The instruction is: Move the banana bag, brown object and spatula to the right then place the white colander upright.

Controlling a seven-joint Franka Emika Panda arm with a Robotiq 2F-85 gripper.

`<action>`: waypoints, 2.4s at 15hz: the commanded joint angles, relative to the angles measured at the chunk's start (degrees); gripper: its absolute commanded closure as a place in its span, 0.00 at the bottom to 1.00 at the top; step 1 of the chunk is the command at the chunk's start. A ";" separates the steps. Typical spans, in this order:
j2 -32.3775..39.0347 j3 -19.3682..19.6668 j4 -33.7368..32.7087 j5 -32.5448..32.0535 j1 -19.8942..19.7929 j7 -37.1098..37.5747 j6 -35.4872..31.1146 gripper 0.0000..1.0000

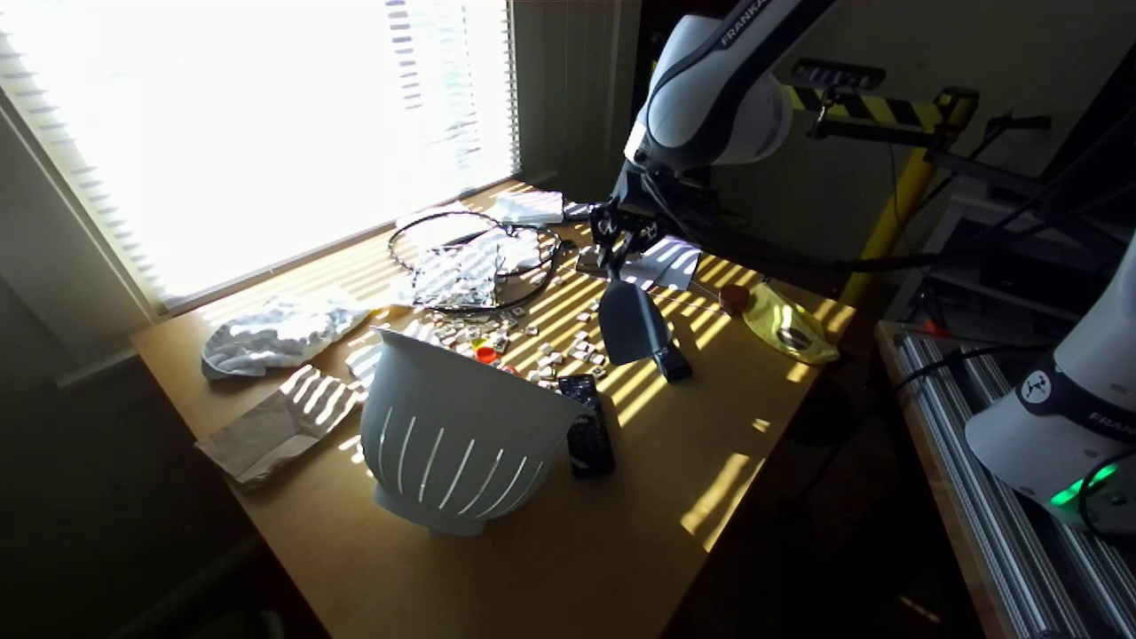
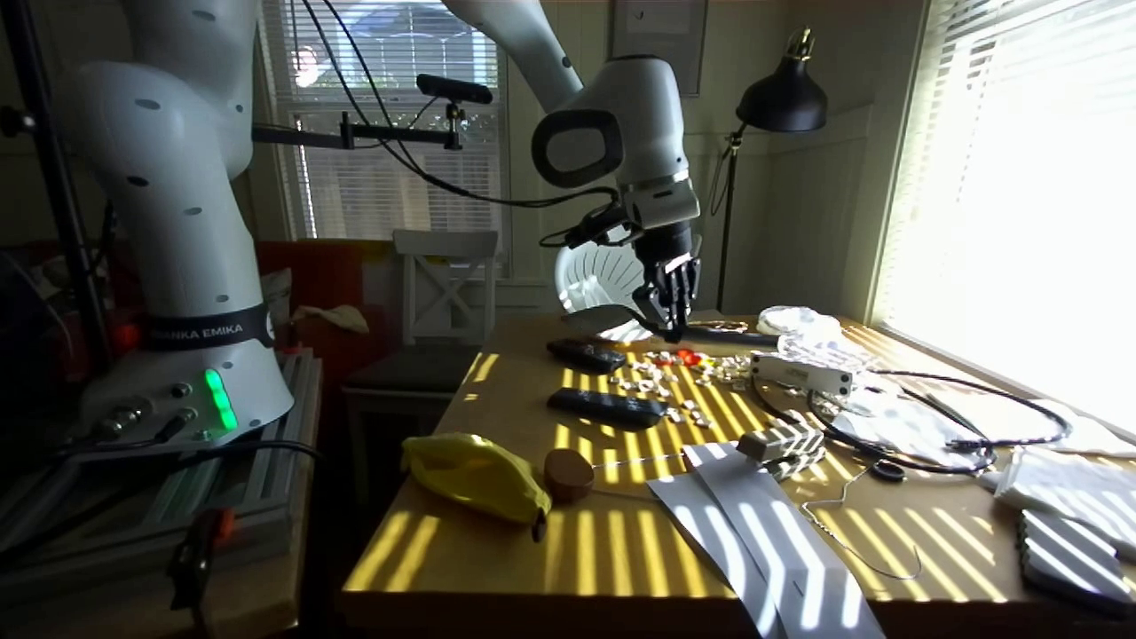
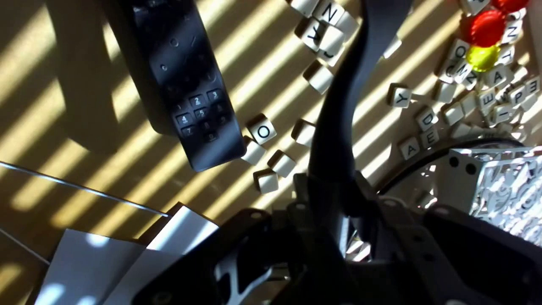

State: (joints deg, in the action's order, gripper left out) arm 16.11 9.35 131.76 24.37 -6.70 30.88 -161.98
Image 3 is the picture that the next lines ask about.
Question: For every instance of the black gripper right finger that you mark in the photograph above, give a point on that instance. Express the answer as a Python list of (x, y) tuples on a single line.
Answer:
[(463, 265)]

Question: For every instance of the long black remote control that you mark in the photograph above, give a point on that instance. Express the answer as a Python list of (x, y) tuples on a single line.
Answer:
[(180, 85)]

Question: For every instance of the white letter E tile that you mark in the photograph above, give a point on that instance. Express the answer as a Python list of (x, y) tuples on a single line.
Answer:
[(431, 138)]

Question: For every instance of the white letter K tile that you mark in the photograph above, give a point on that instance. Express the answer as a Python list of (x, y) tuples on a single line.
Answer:
[(310, 34)]

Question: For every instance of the red plastic disc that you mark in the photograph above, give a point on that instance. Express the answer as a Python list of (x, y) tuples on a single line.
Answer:
[(510, 4), (483, 28)]

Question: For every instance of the yellow plastic disc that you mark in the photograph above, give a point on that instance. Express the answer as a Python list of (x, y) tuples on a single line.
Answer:
[(483, 58)]

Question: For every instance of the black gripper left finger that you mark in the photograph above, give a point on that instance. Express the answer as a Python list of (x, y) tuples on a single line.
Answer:
[(187, 277)]

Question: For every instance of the grey striped cloth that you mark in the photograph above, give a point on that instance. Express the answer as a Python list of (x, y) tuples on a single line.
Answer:
[(102, 272)]

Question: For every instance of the black spatula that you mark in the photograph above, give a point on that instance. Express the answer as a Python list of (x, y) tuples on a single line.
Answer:
[(349, 95)]

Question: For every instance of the white letter N tile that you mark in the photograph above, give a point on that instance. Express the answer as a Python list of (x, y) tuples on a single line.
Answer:
[(327, 11)]

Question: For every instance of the white letter O tile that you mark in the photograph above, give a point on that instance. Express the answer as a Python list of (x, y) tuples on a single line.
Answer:
[(263, 129)]

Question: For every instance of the white letter Q tile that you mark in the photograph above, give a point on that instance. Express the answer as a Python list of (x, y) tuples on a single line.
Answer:
[(426, 119)]

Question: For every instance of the white letter A tile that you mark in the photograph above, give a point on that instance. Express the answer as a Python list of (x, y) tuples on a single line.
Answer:
[(410, 148)]

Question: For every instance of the white letter Y tile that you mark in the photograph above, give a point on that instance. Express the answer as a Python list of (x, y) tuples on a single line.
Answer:
[(400, 95)]

